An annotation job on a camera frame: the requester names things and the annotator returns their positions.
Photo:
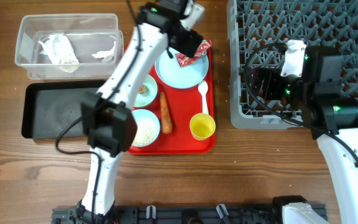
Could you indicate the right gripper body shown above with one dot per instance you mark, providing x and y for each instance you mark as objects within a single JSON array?
[{"x": 276, "y": 88}]

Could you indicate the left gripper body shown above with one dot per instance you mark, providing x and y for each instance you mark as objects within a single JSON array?
[{"x": 185, "y": 41}]

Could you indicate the light blue plate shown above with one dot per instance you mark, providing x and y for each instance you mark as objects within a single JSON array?
[{"x": 171, "y": 73}]

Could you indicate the brown food scrap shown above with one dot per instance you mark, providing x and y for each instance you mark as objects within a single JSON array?
[{"x": 142, "y": 89}]

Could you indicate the green bowl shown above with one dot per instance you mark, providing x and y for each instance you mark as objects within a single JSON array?
[{"x": 143, "y": 100}]

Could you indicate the small white tissue piece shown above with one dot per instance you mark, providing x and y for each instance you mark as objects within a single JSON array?
[{"x": 105, "y": 55}]

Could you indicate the yellow cup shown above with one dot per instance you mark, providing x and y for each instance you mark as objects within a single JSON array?
[{"x": 202, "y": 126}]

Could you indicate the blue bowl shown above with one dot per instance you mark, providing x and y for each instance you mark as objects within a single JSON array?
[{"x": 142, "y": 113}]

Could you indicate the white rice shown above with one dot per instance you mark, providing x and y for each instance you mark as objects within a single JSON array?
[{"x": 146, "y": 132}]

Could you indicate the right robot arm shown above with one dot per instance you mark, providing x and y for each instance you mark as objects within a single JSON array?
[{"x": 306, "y": 91}]

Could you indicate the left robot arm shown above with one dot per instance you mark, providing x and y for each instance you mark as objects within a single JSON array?
[{"x": 107, "y": 114}]

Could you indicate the grey dishwasher rack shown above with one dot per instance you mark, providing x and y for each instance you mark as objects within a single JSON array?
[{"x": 253, "y": 24}]

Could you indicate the black waste tray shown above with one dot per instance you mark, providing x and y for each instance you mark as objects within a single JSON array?
[{"x": 51, "y": 106}]

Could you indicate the white plastic spoon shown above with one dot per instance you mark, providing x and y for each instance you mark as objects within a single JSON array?
[{"x": 203, "y": 89}]

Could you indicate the red serving tray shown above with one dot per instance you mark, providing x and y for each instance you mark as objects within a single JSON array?
[{"x": 183, "y": 104}]

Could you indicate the orange carrot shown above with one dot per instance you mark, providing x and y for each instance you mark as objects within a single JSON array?
[{"x": 165, "y": 115}]

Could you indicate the clear plastic bin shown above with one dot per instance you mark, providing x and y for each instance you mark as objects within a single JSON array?
[{"x": 87, "y": 33}]

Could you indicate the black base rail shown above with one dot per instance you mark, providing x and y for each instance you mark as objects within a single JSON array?
[{"x": 151, "y": 214}]

